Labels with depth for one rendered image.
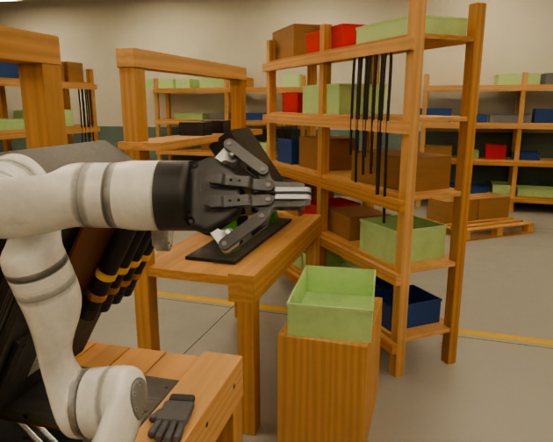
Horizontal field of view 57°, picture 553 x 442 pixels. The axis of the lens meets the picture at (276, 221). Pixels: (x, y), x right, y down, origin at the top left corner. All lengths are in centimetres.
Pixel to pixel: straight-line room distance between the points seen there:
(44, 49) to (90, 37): 1017
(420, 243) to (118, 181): 300
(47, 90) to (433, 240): 252
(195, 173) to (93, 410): 34
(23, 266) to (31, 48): 121
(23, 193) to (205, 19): 1015
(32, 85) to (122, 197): 131
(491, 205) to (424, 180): 446
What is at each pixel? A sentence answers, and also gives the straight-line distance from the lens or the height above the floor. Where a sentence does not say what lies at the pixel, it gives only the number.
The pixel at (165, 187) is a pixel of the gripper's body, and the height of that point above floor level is 165.
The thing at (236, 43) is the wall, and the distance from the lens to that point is 1035.
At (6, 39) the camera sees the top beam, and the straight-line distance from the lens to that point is 170.
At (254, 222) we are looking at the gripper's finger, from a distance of 52.
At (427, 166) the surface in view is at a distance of 335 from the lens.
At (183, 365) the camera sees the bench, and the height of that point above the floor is 88.
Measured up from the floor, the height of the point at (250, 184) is 165.
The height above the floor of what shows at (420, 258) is 74.
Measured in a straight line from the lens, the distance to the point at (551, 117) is 915.
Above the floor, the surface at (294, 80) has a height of 213.
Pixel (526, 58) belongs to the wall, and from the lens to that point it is 965.
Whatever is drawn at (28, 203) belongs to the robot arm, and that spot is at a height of 163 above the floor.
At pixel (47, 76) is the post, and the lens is 181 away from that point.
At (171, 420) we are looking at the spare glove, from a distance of 146.
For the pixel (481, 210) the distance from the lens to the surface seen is 766.
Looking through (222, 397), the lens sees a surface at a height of 86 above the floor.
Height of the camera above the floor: 173
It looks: 13 degrees down
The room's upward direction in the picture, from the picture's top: straight up
